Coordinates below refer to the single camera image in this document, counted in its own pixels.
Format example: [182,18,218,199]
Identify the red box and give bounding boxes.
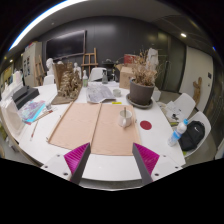
[123,53,139,65]

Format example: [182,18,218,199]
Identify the dried plant in grey pot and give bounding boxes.
[128,49,159,107]

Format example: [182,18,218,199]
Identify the white chair with green cushion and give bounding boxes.
[181,110,212,158]
[165,92,197,123]

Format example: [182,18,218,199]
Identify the brown cardboard box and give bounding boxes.
[115,63,138,90]

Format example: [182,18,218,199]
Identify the grey plant saucer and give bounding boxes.
[125,93,154,110]

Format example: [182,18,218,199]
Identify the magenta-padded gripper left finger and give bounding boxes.
[40,142,92,185]

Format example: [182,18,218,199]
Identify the green-tinted spray bottle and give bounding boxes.
[82,69,89,88]

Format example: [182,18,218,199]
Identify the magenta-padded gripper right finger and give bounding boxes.
[132,142,184,186]

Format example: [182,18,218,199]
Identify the stack of loose papers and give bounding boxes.
[165,100,183,123]

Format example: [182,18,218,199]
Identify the long ceiling strip light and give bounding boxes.
[8,0,88,52]

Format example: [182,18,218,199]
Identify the black box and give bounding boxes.
[12,85,40,110]

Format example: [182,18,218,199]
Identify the small white box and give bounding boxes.
[151,87,162,102]

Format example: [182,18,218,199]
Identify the flat round red coaster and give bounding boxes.
[139,120,153,131]

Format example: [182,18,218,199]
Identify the wooden easel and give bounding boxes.
[80,47,100,76]

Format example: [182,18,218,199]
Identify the white blue-capped drink bottle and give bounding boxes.
[167,118,190,148]

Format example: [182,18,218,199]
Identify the white plaster torso statue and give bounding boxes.
[145,47,160,71]

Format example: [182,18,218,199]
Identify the black backpack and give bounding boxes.
[178,120,206,152]

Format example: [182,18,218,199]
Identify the plain white chair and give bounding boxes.
[88,67,108,83]

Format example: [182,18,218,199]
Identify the small white tape roll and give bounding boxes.
[112,88,123,98]

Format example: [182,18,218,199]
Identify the printed newspaper sheet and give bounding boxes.
[85,82,117,104]

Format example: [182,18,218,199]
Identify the white plaster bust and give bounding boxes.
[44,57,56,77]

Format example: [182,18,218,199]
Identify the dark glass bottle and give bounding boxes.
[101,69,109,85]

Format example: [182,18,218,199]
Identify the colourful printed book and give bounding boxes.
[18,99,47,125]

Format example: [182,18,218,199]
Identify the small white figure statue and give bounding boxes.
[73,62,83,79]

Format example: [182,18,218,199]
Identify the dark wall screen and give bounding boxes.
[45,29,87,61]

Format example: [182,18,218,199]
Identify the wooden figure sculpture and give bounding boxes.
[192,76,203,107]

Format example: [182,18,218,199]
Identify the white storage cabinet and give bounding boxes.
[22,41,43,88]

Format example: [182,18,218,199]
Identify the white ceramic mug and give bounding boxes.
[117,107,134,129]

